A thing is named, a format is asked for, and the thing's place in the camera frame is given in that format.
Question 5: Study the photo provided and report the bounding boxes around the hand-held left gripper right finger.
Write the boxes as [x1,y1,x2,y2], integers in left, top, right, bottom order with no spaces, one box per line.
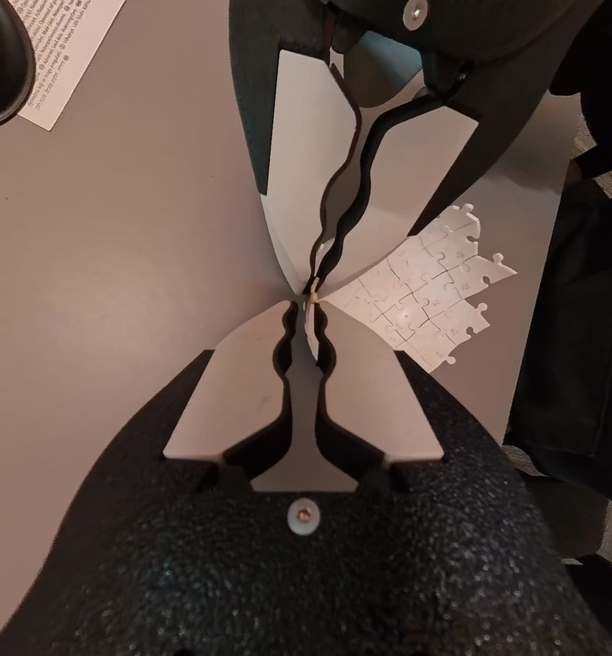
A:
[314,301,445,467]

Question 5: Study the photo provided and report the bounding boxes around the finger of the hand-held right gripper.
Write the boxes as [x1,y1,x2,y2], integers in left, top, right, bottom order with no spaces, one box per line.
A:
[311,87,480,295]
[260,50,363,295]

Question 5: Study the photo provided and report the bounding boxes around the partly built puzzle ball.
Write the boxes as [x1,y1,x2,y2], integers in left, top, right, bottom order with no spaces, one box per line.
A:
[306,204,518,374]

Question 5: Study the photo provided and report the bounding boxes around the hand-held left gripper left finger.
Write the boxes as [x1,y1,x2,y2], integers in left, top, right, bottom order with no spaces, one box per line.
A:
[163,301,299,460]

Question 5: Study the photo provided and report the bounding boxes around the person's dark trousers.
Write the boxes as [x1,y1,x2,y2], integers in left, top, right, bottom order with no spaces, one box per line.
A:
[506,179,612,567]

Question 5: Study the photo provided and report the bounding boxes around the paper puzzle leaflet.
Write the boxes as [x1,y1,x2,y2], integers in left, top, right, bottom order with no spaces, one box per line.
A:
[16,0,127,131]

